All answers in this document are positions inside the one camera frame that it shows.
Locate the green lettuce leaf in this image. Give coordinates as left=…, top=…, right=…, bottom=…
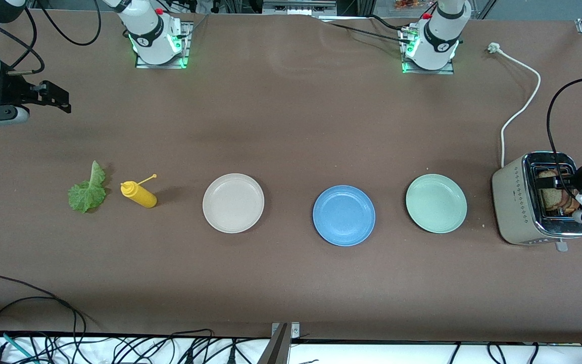
left=67, top=160, right=107, bottom=214

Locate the pale green round plate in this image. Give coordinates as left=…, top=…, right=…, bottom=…
left=405, top=173, right=468, bottom=234

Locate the beige round plate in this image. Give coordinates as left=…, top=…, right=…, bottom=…
left=202, top=173, right=265, bottom=234

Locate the blue round plate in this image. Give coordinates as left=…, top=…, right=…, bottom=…
left=312, top=185, right=376, bottom=247

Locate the beige chrome toaster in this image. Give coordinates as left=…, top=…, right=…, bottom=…
left=491, top=151, right=582, bottom=252

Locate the yellow mustard squeeze bottle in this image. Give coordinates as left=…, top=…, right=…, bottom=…
left=120, top=174, right=158, bottom=209

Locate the dark grey slanted pole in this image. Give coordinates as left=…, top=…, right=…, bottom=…
left=257, top=324, right=292, bottom=364

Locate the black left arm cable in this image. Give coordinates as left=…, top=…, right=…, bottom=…
left=546, top=76, right=582, bottom=200

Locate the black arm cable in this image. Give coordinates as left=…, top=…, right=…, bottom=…
left=0, top=0, right=103, bottom=76
left=546, top=76, right=582, bottom=200

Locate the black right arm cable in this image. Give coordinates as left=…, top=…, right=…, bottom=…
left=0, top=0, right=103, bottom=76

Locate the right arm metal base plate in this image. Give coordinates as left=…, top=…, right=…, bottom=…
left=134, top=20, right=193, bottom=70

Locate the white toaster power cable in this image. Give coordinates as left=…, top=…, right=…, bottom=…
left=488, top=42, right=542, bottom=168

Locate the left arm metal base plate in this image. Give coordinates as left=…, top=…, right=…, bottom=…
left=400, top=28, right=456, bottom=75

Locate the thin black table cable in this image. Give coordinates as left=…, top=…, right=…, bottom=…
left=369, top=14, right=409, bottom=31
left=327, top=22, right=414, bottom=44

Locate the teal cable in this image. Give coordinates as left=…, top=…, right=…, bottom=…
left=0, top=329, right=34, bottom=364

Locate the grey metal rail box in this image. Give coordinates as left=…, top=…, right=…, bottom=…
left=262, top=0, right=337, bottom=16

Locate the small metal edge bracket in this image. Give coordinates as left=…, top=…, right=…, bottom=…
left=271, top=322, right=300, bottom=339

